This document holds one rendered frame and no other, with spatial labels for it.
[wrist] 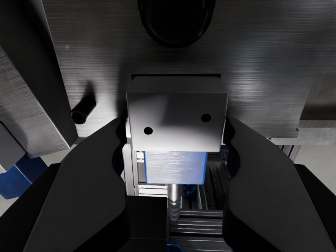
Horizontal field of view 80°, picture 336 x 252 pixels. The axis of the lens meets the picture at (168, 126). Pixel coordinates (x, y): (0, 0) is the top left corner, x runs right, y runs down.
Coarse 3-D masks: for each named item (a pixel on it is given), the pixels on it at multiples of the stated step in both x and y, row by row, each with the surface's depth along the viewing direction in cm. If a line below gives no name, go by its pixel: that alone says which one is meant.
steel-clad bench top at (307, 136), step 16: (32, 0) 18; (32, 16) 19; (48, 32) 19; (48, 48) 20; (304, 128) 24; (320, 128) 24; (128, 144) 26; (224, 144) 25; (288, 144) 25; (304, 144) 25; (320, 144) 25
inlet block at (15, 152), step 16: (0, 128) 18; (0, 144) 17; (16, 144) 19; (0, 160) 17; (16, 160) 18; (32, 160) 20; (0, 176) 19; (16, 176) 19; (32, 176) 20; (0, 192) 20; (16, 192) 20
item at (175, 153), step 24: (144, 96) 10; (168, 96) 10; (192, 96) 10; (216, 96) 10; (144, 120) 10; (168, 120) 10; (192, 120) 10; (216, 120) 10; (144, 144) 11; (168, 144) 11; (192, 144) 11; (216, 144) 11; (144, 168) 14; (168, 168) 14; (192, 168) 14; (168, 192) 16
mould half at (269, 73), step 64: (64, 0) 10; (128, 0) 10; (256, 0) 10; (320, 0) 10; (64, 64) 12; (128, 64) 12; (192, 64) 12; (256, 64) 12; (320, 64) 12; (128, 128) 14; (256, 128) 14
